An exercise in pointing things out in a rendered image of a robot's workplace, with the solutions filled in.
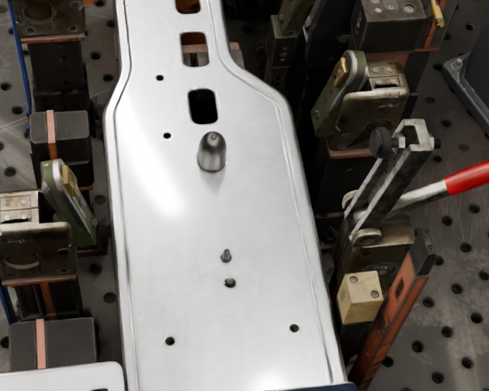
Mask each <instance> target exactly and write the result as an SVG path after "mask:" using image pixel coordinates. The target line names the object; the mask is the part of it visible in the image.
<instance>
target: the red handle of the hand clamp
mask: <svg viewBox="0 0 489 391"><path fill-rule="evenodd" d="M487 183H489V160H486V161H483V162H480V163H479V164H475V165H473V166H470V167H468V168H464V169H462V170H460V171H456V172H454V173H452V174H449V175H446V176H444V178H443V179H440V180H438V181H436V182H433V183H430V184H427V185H424V186H422V187H420V188H417V189H414V190H411V191H409V192H406V193H404V194H402V196H401V197H400V198H399V199H398V201H397V203H396V204H395V206H394V207H393V209H392V210H391V211H390V212H389V214H388V215H387V217H386V219H387V218H390V217H392V216H396V215H398V214H401V213H404V212H407V211H408V210H411V209H415V208H417V207H419V206H423V205H425V204H428V203H430V202H434V201H436V200H438V199H442V198H445V197H446V196H456V195H458V194H460V193H463V192H466V191H469V190H471V189H475V188H477V187H479V186H482V185H486V184H487ZM367 208H368V207H366V208H358V209H357V210H356V211H355V212H354V213H353V218H354V221H355V224H357V223H358V222H359V220H360V219H361V217H362V215H363V214H364V212H365V211H366V210H367Z"/></svg>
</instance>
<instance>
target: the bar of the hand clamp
mask: <svg viewBox="0 0 489 391"><path fill-rule="evenodd" d="M440 147H441V140H440V139H439V138H434V137H433V136H432V135H431V134H430V133H428V131H427V128H426V125H425V121H424V120H423V119H403V120H402V121H401V123H400V125H399V126H398V128H397V129H396V131H395V132H394V134H393V136H392V137H391V136H390V133H389V131H387V129H386V128H385V127H376V128H375V129H374V131H373V132H372V133H371V135H370V138H369V149H370V151H371V153H372V155H373V156H374V157H375V158H378V159H377V161H376V163H375V164H374V166H373V167H372V169H371V171H370V172H369V174H368V175H367V177H366V179H365V180H364V182H363V183H362V185H361V186H360V188H359V190H358V192H357V193H356V194H355V196H354V198H353V199H352V201H351V202H350V204H349V206H348V207H347V209H346V211H345V212H344V214H345V218H346V219H354V218H353V213H354V212H355V211H356V210H357V209H358V208H366V207H368V208H367V210H366V211H365V212H364V214H363V215H362V217H361V219H360V220H359V222H358V223H357V224H356V226H355V228H354V230H353V231H352V232H351V234H350V235H349V238H350V240H351V239H352V235H353V234H354V233H355V232H356V231H358V230H361V229H366V228H377V229H378V228H379V227H380V225H381V224H382V222H383V221H384V220H385V219H386V217H387V215H388V214H389V212H390V211H391V210H392V209H393V207H394V206H395V204H396V203H397V201H398V199H399V198H400V197H401V196H402V194H403V193H404V191H405V190H406V188H407V187H408V186H409V185H410V183H411V181H412V180H413V178H414V177H415V176H416V174H417V173H418V172H419V170H420V169H421V167H422V165H423V164H424V163H425V162H426V160H427V159H428V157H429V156H430V154H431V153H432V150H433V149H439V148H440Z"/></svg>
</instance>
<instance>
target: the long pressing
mask: <svg viewBox="0 0 489 391"><path fill-rule="evenodd" d="M199 5H200V11H199V12H198V13H195V14H181V13H179V12H178V11H177V8H176V2H175V0H113V12H114V20H115V28H116V44H117V52H118V60H119V74H118V77H117V80H116V83H115V85H114V86H113V90H112V91H111V93H110V96H109V98H108V101H107V103H106V106H105V108H104V110H103V114H102V130H103V139H104V149H105V159H106V176H107V185H108V195H109V213H110V223H111V232H112V241H113V259H114V268H115V278H116V296H117V306H118V314H119V324H120V342H121V351H122V361H123V378H124V388H125V391H263V390H271V389H283V388H290V387H298V386H311V385H318V384H325V383H332V382H348V378H347V374H346V370H345V363H344V359H343V355H342V348H341V345H340V340H339V336H338V329H337V325H336V321H335V315H334V310H333V306H332V302H331V295H330V291H329V288H328V280H327V276H326V272H325V268H324V262H323V258H322V253H321V246H320V242H319V238H318V234H317V228H316V223H315V219H314V212H313V208H312V205H311V200H310V193H309V189H308V185H307V178H306V175H305V170H304V166H303V159H302V155H301V151H300V145H299V140H298V136H297V129H296V125H295V122H294V118H293V110H292V107H291V105H290V103H289V101H288V99H287V98H286V97H285V95H284V94H283V93H281V92H280V91H278V90H277V89H275V88H273V87H272V86H271V85H269V84H267V83H265V82H264V81H263V80H261V79H260V78H257V77H256V76H254V75H253V74H251V73H250V72H248V71H246V70H245V69H244V68H242V67H241V66H240V65H239V64H238V63H237V62H236V61H235V60H234V58H233V56H232V54H231V47H230V42H229V38H228V33H227V24H226V20H225V15H224V7H223V2H222V0H199ZM186 33H202V34H203V35H204V37H205V41H206V50H207V55H208V60H209V63H208V65H206V66H204V67H188V66H186V65H185V62H184V57H183V52H182V41H181V37H182V35H184V34H186ZM158 75H162V76H163V77H164V79H163V80H162V81H158V80H157V79H156V77H157V76H158ZM205 90H207V91H211V92H212V93H213V95H214V99H215V105H216V110H217V121H216V122H215V123H208V124H197V123H194V122H193V120H192V113H191V107H190V101H189V95H190V93H191V92H194V91H205ZM210 131H217V132H219V133H221V134H222V135H223V137H224V139H225V140H226V144H227V152H226V163H225V165H224V167H223V168H222V169H220V170H219V171H215V172H208V171H204V170H203V169H202V168H201V167H200V166H199V165H198V162H197V158H198V150H199V142H200V140H201V138H202V136H203V135H204V134H205V133H207V132H210ZM165 133H170V134H171V137H170V138H169V139H165V138H164V137H163V135H164V134H165ZM226 248H228V249H229V250H230V251H231V261H229V262H223V261H222V260H221V258H220V257H221V255H222V254H223V252H224V249H226ZM228 278H232V279H233V280H234V281H235V286H234V287H232V288H228V287H226V286H225V284H224V281H225V280H226V279H228ZM292 324H296V325H297V326H298V327H299V330H298V331H297V332H296V333H293V332H292V331H291V330H290V326H291V325H292ZM168 337H173V338H174V339H175V343H174V344H173V345H171V346H170V345H167V344H166V343H165V340H166V338H168Z"/></svg>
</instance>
